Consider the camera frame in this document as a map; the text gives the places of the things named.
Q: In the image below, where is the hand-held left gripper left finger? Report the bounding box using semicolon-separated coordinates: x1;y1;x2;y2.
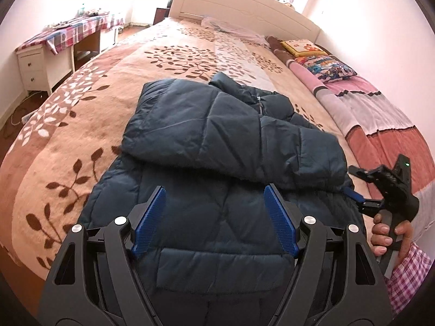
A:
37;186;167;326

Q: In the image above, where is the person's right hand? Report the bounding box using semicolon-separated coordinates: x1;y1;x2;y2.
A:
370;211;413;260

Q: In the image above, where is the cream wooden headboard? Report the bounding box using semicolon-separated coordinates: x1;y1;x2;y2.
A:
169;0;322;45

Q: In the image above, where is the yellow printed pillow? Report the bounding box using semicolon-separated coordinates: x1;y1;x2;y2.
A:
280;39;328;58

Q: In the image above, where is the bed with leaf blanket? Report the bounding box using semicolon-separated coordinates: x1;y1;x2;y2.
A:
0;17;361;279

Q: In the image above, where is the white desk with plaid cloth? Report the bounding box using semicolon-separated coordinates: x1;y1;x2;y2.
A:
15;13;125;55

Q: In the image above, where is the white drawer cabinet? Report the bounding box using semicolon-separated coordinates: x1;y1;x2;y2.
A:
17;44;75;96

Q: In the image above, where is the colourful cartoon pillow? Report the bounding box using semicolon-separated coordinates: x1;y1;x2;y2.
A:
294;54;358;83

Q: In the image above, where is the dark wooden nightstand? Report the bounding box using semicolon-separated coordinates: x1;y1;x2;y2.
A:
153;7;170;25

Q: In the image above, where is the person's right forearm plaid sleeve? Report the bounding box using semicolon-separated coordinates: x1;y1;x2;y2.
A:
387;241;435;316

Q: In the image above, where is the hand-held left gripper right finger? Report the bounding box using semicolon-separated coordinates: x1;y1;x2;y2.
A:
263;183;396;326

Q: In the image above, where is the dark blue puffer jacket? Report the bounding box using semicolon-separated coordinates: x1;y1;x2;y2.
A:
77;78;368;326

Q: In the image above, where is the white crumpled pillow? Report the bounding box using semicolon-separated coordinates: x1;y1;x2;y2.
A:
200;16;271;46

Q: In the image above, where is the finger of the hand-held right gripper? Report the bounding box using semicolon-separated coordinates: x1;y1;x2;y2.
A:
348;165;378;184
343;187;385;217

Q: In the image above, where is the pink striped quilt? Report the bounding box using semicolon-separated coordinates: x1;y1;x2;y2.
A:
265;36;435;245

